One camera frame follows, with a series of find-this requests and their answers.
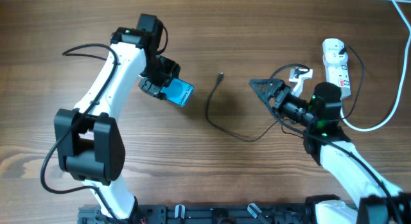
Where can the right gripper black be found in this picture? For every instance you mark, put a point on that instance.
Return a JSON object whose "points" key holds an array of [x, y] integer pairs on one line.
{"points": [[275, 91]]}

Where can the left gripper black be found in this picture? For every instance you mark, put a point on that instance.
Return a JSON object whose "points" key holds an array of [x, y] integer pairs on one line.
{"points": [[172, 70]]}

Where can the smartphone with teal screen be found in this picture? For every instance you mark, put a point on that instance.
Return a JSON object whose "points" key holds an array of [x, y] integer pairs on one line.
{"points": [[178, 92]]}

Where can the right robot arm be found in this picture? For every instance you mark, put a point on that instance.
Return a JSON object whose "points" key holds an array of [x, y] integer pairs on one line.
{"points": [[377, 200]]}

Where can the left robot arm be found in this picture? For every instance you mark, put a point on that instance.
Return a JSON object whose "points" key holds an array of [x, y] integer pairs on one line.
{"points": [[88, 142]]}

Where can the white charger plug adapter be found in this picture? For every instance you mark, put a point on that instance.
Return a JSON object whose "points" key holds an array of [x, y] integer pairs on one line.
{"points": [[333, 58]]}

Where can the white power strip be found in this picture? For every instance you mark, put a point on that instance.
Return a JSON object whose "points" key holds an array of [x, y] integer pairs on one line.
{"points": [[338, 76]]}

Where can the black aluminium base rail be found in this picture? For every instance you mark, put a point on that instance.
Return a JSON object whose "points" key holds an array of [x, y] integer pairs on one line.
{"points": [[289, 213]]}

